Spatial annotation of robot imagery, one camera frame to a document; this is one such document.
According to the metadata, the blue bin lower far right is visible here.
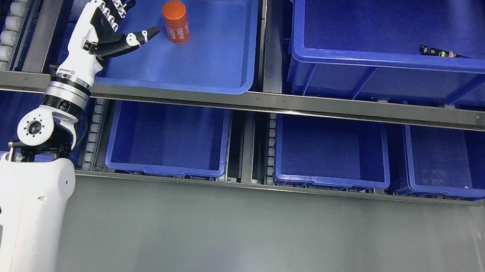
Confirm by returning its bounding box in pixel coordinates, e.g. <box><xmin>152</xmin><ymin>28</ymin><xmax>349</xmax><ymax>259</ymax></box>
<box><xmin>388</xmin><ymin>125</ymin><xmax>485</xmax><ymax>201</ymax></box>

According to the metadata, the steel shelf rack frame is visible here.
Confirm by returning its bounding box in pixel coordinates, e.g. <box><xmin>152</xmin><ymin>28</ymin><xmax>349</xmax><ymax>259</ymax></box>
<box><xmin>0</xmin><ymin>71</ymin><xmax>485</xmax><ymax>204</ymax></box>

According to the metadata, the blue bin lower right centre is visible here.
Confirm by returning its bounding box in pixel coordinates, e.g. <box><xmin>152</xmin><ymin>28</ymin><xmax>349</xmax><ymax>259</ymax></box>
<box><xmin>273</xmin><ymin>114</ymin><xmax>391</xmax><ymax>191</ymax></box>

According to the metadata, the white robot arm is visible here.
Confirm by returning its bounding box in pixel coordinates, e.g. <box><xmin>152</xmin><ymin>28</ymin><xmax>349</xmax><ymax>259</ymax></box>
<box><xmin>0</xmin><ymin>65</ymin><xmax>95</xmax><ymax>272</ymax></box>

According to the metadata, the blue bin lower middle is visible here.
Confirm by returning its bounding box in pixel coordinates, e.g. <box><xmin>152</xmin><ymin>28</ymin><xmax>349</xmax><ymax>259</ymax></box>
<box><xmin>104</xmin><ymin>100</ymin><xmax>232</xmax><ymax>179</ymax></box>

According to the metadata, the large blue bin upper right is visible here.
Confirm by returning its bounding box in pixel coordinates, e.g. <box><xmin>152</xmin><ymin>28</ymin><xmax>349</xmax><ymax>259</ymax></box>
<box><xmin>287</xmin><ymin>0</ymin><xmax>485</xmax><ymax>107</ymax></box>

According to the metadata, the small black electronic part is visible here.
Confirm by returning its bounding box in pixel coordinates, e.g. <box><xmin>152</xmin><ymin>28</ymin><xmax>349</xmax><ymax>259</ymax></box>
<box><xmin>419</xmin><ymin>44</ymin><xmax>469</xmax><ymax>59</ymax></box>

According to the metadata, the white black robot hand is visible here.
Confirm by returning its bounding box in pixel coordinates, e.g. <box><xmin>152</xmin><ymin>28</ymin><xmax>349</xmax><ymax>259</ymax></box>
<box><xmin>56</xmin><ymin>0</ymin><xmax>166</xmax><ymax>93</ymax></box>

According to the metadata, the orange cylindrical capacitor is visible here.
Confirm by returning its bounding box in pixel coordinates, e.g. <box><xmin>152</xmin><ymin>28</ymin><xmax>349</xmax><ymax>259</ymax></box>
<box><xmin>162</xmin><ymin>0</ymin><xmax>190</xmax><ymax>45</ymax></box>

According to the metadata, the shallow blue tray bin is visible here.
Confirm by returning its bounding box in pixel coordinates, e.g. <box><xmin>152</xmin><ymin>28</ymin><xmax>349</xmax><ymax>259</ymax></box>
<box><xmin>92</xmin><ymin>0</ymin><xmax>258</xmax><ymax>95</ymax></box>

